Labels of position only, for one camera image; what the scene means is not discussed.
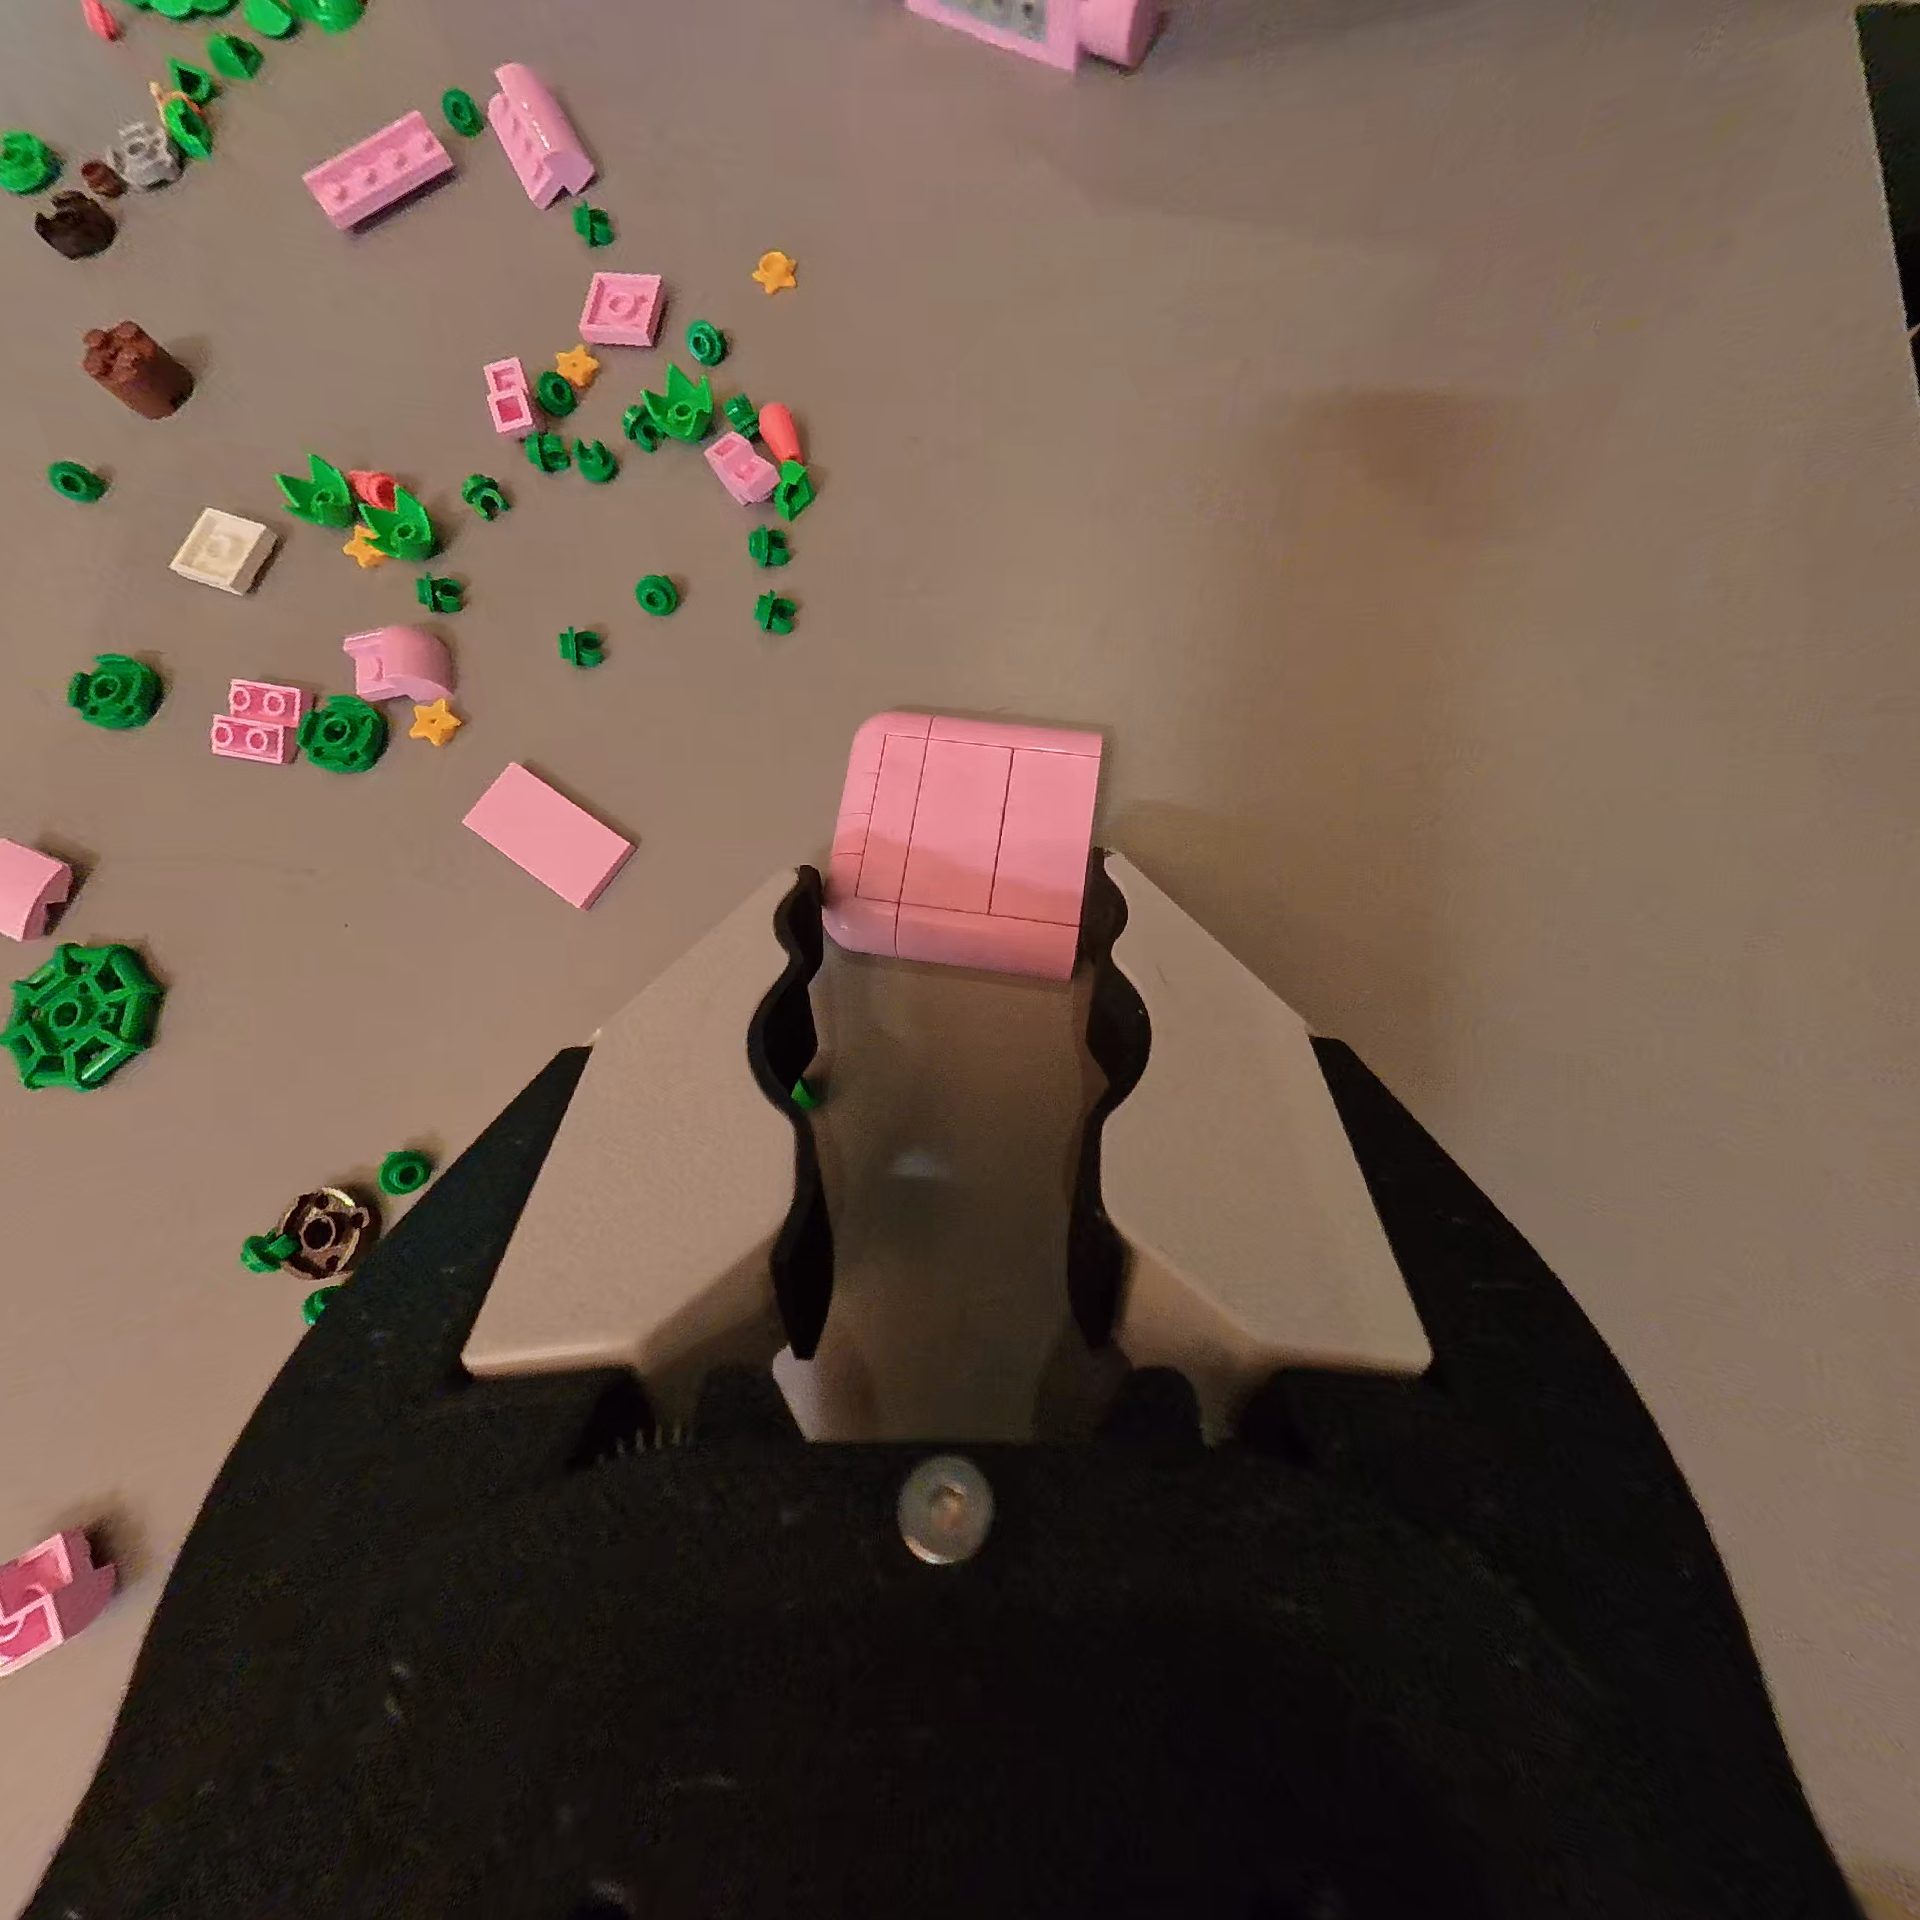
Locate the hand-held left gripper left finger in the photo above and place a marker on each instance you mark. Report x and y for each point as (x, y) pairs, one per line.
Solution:
(645, 1200)

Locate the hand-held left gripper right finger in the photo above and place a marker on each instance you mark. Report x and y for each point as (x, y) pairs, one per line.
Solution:
(1276, 1200)

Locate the pink square brick base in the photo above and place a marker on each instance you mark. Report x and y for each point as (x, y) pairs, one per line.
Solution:
(960, 839)

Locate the dark brown round plate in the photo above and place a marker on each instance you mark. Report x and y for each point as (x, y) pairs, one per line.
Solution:
(352, 1237)

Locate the pink flat rectangular tile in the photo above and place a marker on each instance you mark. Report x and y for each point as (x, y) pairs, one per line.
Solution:
(547, 835)

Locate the yellow star piece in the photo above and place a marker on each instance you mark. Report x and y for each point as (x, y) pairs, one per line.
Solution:
(363, 548)
(776, 273)
(578, 366)
(434, 724)

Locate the green octagonal web piece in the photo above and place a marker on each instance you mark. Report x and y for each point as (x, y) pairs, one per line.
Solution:
(112, 998)

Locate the pink curved brick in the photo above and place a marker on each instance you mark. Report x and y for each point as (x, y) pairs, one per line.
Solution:
(376, 661)

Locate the pink stepped studded plate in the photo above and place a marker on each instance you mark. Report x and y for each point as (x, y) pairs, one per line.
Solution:
(263, 724)

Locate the pink curved slope tile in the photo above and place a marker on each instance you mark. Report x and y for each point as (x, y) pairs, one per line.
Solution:
(29, 887)

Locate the pink corner panel brick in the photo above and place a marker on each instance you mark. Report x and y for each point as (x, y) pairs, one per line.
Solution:
(76, 1612)

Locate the coral cone piece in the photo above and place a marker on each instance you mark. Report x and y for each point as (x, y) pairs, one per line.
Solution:
(783, 430)
(372, 485)

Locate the white square plate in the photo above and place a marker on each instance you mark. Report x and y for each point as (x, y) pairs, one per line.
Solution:
(221, 552)

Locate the green spiky leaf element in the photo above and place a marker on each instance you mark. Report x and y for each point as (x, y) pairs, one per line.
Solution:
(316, 494)

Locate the small green stem piece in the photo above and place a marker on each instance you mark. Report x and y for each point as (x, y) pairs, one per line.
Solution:
(699, 352)

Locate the pink square jumper plate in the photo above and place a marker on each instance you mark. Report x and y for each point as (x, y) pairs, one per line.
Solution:
(623, 312)

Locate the brown round brick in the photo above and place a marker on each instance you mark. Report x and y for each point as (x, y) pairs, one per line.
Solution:
(137, 373)

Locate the pink half cylinder brick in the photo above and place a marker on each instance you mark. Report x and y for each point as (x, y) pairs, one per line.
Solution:
(539, 136)

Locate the small dark brown piece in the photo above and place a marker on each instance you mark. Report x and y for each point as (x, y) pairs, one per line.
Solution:
(71, 230)

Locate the small grey piece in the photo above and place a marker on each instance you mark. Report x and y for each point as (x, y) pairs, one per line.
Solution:
(149, 158)

